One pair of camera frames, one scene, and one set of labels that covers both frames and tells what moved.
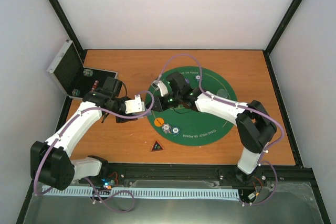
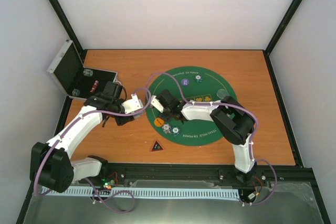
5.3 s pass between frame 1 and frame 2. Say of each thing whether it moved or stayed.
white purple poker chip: stayed
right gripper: moved
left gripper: stayed
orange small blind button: stayed
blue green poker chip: stayed
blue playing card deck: moved
